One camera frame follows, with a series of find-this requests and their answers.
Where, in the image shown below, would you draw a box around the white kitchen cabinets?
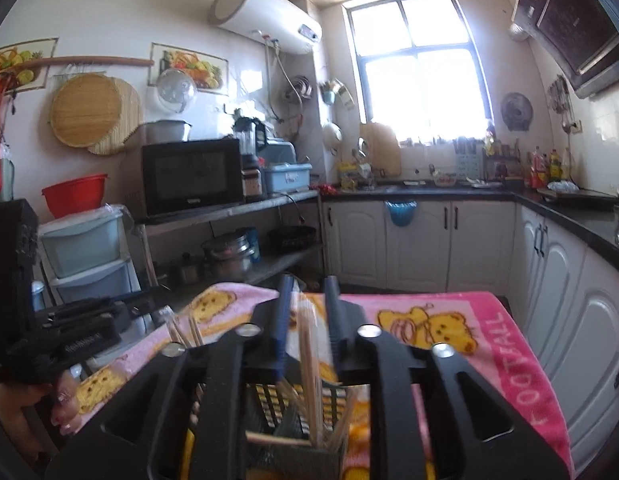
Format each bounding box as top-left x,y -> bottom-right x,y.
321,192 -> 619,477

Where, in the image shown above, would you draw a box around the person's left hand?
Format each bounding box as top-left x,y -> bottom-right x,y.
0,368 -> 94,456

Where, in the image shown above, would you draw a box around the dark green utensil basket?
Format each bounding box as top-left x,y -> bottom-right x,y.
189,381 -> 359,480

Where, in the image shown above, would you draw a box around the pink bear blanket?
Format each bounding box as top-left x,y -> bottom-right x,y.
47,278 -> 570,479

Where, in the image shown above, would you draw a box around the stacked steel pots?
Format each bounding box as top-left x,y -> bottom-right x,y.
201,231 -> 254,282

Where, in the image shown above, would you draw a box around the plastic drawer tower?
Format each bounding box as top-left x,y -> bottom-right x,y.
38,204 -> 140,304

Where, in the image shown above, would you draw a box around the metal shelf rack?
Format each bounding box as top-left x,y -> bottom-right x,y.
133,190 -> 321,311

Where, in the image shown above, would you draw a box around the red plastic basin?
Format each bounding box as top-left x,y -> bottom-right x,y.
42,174 -> 108,219

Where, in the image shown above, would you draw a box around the black microwave oven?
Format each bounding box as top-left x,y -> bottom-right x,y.
119,139 -> 244,218

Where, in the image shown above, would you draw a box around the blue plastic box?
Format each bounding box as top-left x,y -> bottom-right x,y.
264,164 -> 313,194

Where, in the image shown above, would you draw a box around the blue hanging bag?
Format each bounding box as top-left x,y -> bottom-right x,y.
384,200 -> 418,228

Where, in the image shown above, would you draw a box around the black blender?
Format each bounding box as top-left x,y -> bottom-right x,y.
232,108 -> 267,202

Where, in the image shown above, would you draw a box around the round bamboo tray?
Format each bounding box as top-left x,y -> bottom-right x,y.
49,74 -> 122,148

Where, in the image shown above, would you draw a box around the wooden cutting board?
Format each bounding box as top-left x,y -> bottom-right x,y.
359,122 -> 402,178

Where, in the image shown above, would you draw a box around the condiment bottles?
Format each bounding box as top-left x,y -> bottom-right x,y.
525,146 -> 572,190

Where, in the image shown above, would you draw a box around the white water heater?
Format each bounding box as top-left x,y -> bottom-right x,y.
208,0 -> 323,55

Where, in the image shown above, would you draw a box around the black range hood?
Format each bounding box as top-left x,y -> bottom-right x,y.
513,0 -> 619,99

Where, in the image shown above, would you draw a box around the fruit wall picture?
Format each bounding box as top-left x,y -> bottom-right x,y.
148,42 -> 229,96

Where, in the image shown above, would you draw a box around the black wall fan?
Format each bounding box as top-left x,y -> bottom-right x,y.
500,92 -> 534,131

